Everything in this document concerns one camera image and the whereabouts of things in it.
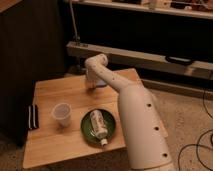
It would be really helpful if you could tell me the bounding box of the metal pole stand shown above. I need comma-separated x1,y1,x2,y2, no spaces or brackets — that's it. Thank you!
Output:
69,0,87,47

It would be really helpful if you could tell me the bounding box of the green plate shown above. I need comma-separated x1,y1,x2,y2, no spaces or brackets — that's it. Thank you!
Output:
80,109,116,146

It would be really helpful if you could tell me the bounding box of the black handle on rail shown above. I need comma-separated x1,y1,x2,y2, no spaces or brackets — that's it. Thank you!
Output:
165,56,194,66

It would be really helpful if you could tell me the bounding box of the white plastic bottle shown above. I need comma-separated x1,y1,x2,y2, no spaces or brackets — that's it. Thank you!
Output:
90,110,108,146

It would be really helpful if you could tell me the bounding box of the wooden table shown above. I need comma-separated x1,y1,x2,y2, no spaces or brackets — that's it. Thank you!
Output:
22,68,169,170

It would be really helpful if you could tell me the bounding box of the wooden shelf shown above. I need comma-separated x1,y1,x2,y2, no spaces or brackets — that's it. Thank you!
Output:
63,0,213,20

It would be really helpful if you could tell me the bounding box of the long metal rail beam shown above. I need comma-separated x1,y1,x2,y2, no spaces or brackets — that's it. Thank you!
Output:
66,41,213,79

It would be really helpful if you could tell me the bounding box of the dark curtain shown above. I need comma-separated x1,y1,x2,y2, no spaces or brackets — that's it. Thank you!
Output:
0,0,65,146

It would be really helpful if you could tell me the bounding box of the black floor cable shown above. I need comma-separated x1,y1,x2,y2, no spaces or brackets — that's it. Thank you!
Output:
177,71,213,171

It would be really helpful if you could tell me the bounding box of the translucent white cup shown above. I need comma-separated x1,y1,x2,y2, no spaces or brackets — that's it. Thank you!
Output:
52,103,71,127

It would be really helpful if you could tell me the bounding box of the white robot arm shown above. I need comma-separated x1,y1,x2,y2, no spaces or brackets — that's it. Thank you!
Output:
85,54,176,171

